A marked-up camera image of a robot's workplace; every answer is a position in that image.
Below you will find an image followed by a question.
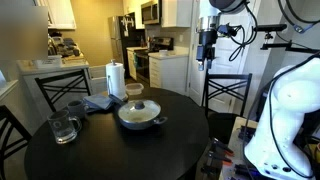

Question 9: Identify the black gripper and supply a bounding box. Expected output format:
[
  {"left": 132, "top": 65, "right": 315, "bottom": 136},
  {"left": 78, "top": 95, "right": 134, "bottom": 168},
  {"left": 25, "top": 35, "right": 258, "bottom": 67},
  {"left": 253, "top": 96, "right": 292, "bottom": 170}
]
[{"left": 196, "top": 29, "right": 219, "bottom": 72}]

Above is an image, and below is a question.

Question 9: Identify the black base cable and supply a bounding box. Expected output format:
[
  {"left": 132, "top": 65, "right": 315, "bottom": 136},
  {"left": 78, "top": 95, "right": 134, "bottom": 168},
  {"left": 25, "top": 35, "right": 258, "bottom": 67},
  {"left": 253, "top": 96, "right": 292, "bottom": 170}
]
[{"left": 242, "top": 50, "right": 320, "bottom": 180}]

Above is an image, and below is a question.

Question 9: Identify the gray ceramic mug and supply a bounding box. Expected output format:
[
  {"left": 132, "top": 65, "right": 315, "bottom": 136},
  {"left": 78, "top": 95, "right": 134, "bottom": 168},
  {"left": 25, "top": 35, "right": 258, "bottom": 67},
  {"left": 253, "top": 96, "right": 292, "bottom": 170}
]
[{"left": 66, "top": 99, "right": 88, "bottom": 120}]

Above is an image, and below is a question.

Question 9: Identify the white low drawer cabinet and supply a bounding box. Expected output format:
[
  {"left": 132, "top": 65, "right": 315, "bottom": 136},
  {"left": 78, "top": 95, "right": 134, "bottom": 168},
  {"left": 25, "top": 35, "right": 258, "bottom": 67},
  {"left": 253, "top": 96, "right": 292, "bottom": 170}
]
[{"left": 87, "top": 64, "right": 108, "bottom": 96}]

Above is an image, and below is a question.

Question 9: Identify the black refrigerator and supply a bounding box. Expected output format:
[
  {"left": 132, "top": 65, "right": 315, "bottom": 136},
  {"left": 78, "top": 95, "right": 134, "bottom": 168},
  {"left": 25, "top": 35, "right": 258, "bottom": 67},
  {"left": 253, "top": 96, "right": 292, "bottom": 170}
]
[{"left": 107, "top": 12, "right": 138, "bottom": 80}]

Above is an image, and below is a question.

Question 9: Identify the white panel door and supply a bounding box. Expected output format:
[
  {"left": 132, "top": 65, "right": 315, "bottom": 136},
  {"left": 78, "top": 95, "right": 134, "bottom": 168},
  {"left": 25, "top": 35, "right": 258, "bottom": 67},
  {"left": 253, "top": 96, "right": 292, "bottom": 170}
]
[{"left": 187, "top": 0, "right": 263, "bottom": 115}]

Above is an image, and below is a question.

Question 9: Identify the blue folded cloth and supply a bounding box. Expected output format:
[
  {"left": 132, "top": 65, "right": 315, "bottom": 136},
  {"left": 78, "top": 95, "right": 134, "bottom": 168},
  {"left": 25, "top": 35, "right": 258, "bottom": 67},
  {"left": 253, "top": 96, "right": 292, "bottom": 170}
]
[{"left": 82, "top": 93, "right": 116, "bottom": 113}]

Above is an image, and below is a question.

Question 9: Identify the clear glass mug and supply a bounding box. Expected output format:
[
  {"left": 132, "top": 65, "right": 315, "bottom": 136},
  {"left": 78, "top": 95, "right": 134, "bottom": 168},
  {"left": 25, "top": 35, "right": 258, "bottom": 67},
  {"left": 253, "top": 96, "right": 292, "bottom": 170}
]
[{"left": 46, "top": 109, "right": 83, "bottom": 145}]

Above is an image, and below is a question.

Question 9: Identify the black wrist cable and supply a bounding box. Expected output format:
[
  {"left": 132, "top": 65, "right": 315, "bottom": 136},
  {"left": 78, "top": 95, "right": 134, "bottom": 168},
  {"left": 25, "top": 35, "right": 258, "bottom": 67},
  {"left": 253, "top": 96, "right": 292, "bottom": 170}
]
[{"left": 227, "top": 0, "right": 260, "bottom": 63}]

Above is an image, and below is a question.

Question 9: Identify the glass lid with black knob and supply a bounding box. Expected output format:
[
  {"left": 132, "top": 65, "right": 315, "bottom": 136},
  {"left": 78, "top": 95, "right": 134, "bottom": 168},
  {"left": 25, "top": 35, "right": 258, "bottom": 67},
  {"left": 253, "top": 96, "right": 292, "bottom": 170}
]
[{"left": 118, "top": 99, "right": 162, "bottom": 124}]

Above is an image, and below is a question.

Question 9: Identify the black orange clamp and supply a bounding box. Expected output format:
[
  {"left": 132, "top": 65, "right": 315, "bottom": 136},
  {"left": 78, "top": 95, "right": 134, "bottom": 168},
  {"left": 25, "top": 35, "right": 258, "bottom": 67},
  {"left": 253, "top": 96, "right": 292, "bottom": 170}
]
[
  {"left": 206, "top": 150, "right": 234, "bottom": 167},
  {"left": 210, "top": 137, "right": 235, "bottom": 158}
]

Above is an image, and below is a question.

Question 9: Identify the white tray with label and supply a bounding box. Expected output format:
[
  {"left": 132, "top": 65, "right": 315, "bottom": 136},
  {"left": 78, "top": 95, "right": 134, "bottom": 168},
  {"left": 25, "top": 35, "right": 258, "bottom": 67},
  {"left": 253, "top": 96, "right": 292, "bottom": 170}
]
[{"left": 32, "top": 54, "right": 63, "bottom": 70}]

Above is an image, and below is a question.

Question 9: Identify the dark countertop appliance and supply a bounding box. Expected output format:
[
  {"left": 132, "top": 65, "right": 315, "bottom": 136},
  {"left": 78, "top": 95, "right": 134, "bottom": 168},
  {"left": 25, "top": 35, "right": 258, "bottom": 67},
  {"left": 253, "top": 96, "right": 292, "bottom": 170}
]
[{"left": 47, "top": 34, "right": 82, "bottom": 58}]

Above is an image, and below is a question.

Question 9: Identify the white counter half wall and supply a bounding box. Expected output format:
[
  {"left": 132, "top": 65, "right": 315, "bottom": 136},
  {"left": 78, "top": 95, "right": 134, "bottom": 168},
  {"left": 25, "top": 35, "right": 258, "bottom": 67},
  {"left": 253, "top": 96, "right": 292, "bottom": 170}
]
[{"left": 15, "top": 59, "right": 92, "bottom": 134}]

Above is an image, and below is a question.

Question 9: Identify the clear plastic container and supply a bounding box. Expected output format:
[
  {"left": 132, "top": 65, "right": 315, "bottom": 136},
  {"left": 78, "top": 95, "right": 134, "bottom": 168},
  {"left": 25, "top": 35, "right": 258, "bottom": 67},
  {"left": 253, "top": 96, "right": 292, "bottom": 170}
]
[{"left": 125, "top": 82, "right": 145, "bottom": 96}]

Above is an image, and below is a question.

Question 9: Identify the gray cooking pot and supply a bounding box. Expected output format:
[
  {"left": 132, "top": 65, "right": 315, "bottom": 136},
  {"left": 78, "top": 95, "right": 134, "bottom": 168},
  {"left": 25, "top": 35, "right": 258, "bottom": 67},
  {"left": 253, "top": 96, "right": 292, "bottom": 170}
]
[{"left": 116, "top": 99, "right": 169, "bottom": 131}]

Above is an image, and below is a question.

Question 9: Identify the robot stand platform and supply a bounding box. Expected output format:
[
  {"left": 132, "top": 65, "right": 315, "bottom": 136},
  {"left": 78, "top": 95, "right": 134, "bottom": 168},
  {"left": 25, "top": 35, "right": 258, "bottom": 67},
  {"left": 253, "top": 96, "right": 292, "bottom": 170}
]
[{"left": 218, "top": 116, "right": 264, "bottom": 180}]

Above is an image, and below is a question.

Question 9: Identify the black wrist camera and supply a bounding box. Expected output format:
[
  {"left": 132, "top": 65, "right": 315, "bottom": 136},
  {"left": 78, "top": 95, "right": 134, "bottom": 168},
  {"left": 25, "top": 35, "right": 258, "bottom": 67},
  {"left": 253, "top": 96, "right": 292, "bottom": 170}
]
[{"left": 217, "top": 22, "right": 240, "bottom": 38}]

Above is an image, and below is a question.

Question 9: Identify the white base cabinet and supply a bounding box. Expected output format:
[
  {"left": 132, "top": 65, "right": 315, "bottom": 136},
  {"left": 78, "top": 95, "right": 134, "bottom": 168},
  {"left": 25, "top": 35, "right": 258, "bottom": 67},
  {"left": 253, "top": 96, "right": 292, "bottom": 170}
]
[{"left": 147, "top": 52, "right": 190, "bottom": 97}]

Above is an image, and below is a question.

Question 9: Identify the black bar camera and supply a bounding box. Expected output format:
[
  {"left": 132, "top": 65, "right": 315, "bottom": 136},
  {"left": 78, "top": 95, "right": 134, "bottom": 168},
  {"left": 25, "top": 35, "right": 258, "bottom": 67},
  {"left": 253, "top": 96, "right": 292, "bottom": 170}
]
[{"left": 254, "top": 23, "right": 288, "bottom": 34}]

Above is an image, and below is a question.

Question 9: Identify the white paper towel roll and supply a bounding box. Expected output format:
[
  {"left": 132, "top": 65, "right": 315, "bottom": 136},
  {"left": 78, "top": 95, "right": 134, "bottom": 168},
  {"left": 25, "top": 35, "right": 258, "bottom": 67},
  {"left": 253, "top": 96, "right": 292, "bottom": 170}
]
[{"left": 105, "top": 59, "right": 129, "bottom": 102}]

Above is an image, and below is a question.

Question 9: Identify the black kitchen stove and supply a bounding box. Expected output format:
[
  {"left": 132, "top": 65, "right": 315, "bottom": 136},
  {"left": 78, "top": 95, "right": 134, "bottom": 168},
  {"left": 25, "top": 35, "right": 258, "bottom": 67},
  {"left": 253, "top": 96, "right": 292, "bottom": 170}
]
[{"left": 134, "top": 36, "right": 175, "bottom": 85}]

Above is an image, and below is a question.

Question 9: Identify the black metal chair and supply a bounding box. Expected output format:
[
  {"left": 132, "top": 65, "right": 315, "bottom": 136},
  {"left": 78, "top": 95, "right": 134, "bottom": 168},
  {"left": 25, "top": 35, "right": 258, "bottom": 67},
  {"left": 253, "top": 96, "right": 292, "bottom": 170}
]
[
  {"left": 34, "top": 69, "right": 93, "bottom": 113},
  {"left": 0, "top": 104, "right": 33, "bottom": 180},
  {"left": 201, "top": 70, "right": 254, "bottom": 145}
]

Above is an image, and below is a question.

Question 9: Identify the stainless steel microwave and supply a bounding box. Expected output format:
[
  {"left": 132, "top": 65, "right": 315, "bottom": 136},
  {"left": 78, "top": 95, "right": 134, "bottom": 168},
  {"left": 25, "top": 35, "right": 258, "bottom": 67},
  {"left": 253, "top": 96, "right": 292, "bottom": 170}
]
[{"left": 140, "top": 0, "right": 163, "bottom": 26}]

